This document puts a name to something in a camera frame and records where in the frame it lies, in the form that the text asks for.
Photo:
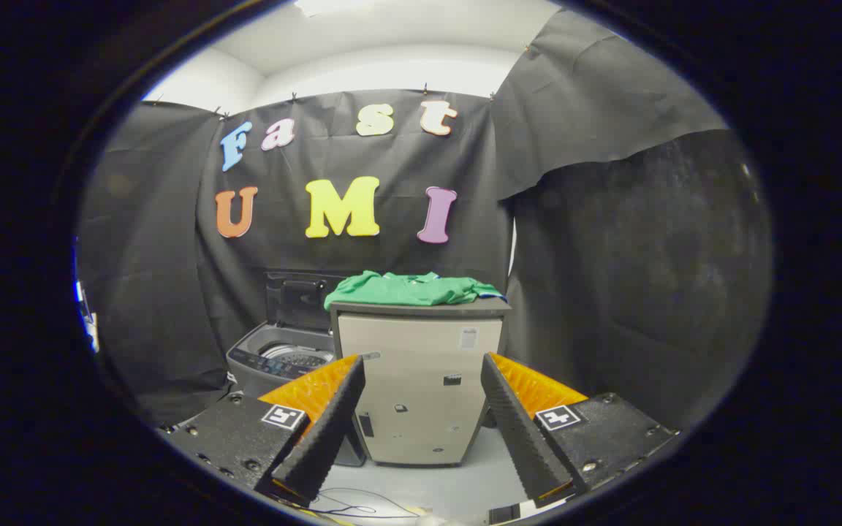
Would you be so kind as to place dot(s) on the green polo shirt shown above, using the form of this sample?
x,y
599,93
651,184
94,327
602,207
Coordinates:
x,y
406,291

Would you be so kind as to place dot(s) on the beige cabinet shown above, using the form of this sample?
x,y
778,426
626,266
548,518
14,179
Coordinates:
x,y
421,365

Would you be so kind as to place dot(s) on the black backdrop cloth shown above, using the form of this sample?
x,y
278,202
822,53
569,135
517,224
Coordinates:
x,y
172,256

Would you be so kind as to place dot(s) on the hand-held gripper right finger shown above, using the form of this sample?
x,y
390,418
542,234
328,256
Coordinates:
x,y
520,438

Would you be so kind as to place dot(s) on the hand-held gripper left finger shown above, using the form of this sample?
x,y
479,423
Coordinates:
x,y
326,438

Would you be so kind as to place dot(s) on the grey washing machine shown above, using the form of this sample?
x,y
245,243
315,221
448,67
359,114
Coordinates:
x,y
260,361

